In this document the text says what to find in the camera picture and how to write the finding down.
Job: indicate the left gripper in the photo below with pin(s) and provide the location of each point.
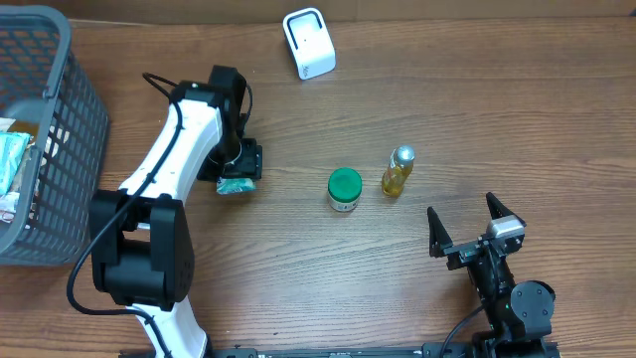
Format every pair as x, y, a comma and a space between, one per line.
250, 166

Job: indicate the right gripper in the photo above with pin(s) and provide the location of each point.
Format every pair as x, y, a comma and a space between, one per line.
462, 252

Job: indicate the teal tissue pack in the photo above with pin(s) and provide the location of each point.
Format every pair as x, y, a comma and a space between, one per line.
235, 186

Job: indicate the yellow bottle silver cap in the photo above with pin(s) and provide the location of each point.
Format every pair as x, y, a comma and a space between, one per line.
399, 168

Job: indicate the green lid jar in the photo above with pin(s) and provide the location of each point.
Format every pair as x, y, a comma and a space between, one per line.
344, 189

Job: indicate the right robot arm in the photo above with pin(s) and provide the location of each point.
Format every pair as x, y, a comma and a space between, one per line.
513, 318

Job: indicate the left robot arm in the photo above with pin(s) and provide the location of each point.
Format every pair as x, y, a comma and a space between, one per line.
141, 252

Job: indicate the white barcode scanner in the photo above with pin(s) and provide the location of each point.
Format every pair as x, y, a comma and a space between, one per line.
309, 42

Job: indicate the grey plastic mesh basket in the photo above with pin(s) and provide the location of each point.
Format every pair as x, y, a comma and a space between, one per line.
43, 83

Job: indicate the snack packet in basket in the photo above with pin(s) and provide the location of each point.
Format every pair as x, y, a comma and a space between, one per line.
8, 206

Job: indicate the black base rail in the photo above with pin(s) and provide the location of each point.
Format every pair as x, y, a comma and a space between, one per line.
338, 353

